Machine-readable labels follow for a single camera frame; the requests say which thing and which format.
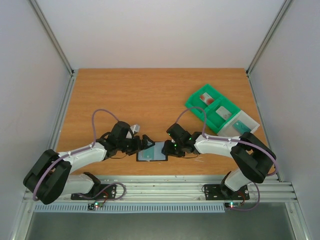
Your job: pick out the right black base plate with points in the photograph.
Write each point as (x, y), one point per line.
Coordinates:
(212, 192)

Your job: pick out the left aluminium frame post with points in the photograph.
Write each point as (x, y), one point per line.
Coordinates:
(47, 28)

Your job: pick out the white card in tray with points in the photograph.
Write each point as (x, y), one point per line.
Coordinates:
(223, 113)

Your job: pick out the white plastic bin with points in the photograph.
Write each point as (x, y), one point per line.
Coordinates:
(228, 131)

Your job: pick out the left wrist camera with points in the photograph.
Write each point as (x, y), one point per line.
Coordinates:
(134, 129)

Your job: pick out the right aluminium frame post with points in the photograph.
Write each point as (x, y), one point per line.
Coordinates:
(285, 6)

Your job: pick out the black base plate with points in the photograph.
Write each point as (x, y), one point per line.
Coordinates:
(107, 192)
(212, 192)

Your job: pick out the teal card in bin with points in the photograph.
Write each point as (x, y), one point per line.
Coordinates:
(240, 127)

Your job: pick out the grey slotted cable duct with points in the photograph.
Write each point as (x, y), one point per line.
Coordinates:
(131, 208)

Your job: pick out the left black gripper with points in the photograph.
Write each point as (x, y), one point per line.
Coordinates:
(138, 147)

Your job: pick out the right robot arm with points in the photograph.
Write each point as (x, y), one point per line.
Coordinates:
(252, 157)

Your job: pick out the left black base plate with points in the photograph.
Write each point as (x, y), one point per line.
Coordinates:
(107, 192)

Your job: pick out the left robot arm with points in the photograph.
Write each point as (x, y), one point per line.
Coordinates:
(50, 177)

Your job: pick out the teal card black stripe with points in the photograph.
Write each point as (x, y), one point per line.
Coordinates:
(147, 154)

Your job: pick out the aluminium front rail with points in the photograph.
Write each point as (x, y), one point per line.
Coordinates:
(188, 188)

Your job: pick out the green plastic compartment tray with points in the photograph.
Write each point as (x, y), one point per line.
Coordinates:
(213, 120)

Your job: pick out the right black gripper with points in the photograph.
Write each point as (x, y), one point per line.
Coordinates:
(173, 149)

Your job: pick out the white card with red dot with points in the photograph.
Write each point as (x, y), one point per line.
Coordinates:
(206, 98)

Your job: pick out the aluminium frame post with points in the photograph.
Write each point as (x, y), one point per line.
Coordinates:
(47, 28)
(285, 6)

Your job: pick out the black leather card holder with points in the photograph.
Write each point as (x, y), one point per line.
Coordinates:
(158, 156)

